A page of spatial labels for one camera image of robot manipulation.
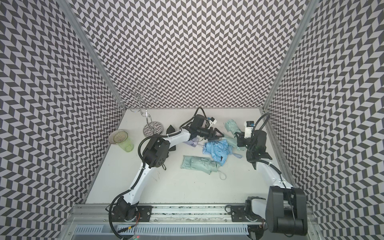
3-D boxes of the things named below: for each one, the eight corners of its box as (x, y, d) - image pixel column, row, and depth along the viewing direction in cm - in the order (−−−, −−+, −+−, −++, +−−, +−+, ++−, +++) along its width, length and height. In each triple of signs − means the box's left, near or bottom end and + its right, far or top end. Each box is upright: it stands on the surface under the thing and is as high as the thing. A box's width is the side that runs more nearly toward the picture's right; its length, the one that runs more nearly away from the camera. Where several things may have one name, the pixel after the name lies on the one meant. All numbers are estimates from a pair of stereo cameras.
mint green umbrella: (180, 168, 89) (179, 165, 86) (185, 155, 95) (184, 152, 91) (224, 179, 85) (225, 177, 82) (227, 165, 90) (228, 162, 87)
